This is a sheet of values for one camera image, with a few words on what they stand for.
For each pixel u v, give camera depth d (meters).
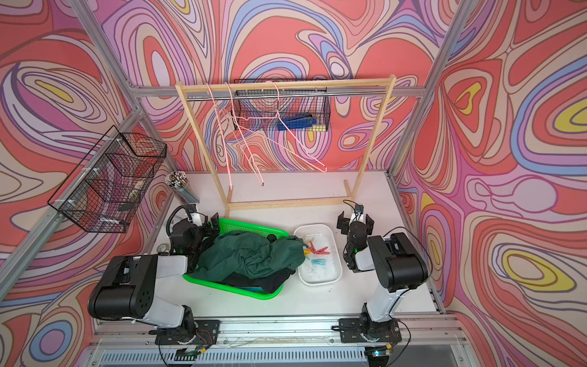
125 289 0.45
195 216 0.80
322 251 0.91
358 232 0.75
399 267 0.48
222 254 0.77
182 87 0.59
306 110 0.98
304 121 0.91
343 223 0.86
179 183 0.93
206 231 0.83
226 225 0.91
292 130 1.07
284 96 0.62
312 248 0.92
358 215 0.80
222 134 1.07
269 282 0.73
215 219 0.89
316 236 0.96
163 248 0.93
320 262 0.88
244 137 1.02
